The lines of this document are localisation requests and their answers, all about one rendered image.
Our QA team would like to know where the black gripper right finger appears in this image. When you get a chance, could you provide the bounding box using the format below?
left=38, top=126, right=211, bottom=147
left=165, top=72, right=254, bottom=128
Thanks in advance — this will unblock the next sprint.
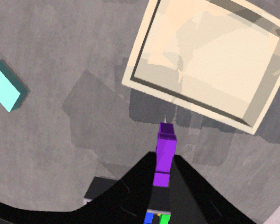
left=169, top=155, right=256, bottom=224

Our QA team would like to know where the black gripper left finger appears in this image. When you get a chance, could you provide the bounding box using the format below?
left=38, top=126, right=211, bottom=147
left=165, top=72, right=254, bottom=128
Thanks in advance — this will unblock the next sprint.
left=0, top=151, right=157, bottom=224

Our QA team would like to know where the violet blade fuse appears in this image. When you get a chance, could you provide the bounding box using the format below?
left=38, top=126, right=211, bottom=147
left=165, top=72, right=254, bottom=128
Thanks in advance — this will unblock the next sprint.
left=153, top=116, right=176, bottom=186

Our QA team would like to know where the beige open rectangular tray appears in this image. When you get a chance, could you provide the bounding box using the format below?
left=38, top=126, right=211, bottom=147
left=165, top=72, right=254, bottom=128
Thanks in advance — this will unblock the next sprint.
left=121, top=0, right=280, bottom=135

